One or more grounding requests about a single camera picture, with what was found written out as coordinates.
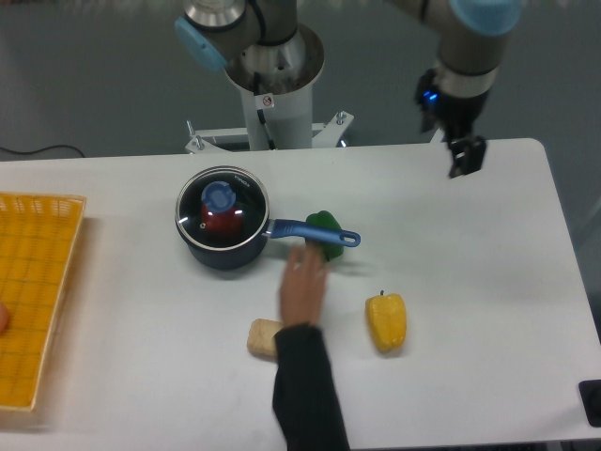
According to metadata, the black sleeved forearm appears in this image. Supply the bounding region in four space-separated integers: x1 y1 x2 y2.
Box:
272 323 350 450

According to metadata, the green bell pepper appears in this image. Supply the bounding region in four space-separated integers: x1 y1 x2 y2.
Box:
305 210 344 262

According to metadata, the red bell pepper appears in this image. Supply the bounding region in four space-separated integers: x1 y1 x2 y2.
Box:
200 203 243 240

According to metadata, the black cable on floor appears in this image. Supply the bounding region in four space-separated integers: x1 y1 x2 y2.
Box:
0 144 86 158

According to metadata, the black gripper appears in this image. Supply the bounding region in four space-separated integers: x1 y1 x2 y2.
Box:
414 69 488 179

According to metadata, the glass pot lid blue knob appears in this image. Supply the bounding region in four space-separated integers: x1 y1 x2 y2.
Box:
175 165 270 250

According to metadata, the black device at table edge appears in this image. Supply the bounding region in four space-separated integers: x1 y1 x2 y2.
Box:
578 380 601 428

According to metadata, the yellow woven basket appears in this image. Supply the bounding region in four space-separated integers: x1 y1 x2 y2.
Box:
1 192 86 412

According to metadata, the beige bread loaf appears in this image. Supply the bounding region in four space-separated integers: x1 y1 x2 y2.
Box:
247 319 283 360

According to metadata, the dark blue saucepan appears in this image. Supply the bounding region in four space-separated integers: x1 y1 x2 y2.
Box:
174 164 362 271

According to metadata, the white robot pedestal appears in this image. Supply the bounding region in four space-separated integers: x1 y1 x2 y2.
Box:
176 18 354 150

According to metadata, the yellow bell pepper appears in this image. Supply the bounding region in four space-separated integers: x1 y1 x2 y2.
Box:
365 290 408 353

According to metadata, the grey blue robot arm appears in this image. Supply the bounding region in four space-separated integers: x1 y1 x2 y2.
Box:
175 1 521 178

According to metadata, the person's hand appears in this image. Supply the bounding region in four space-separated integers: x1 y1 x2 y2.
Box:
279 244 328 328

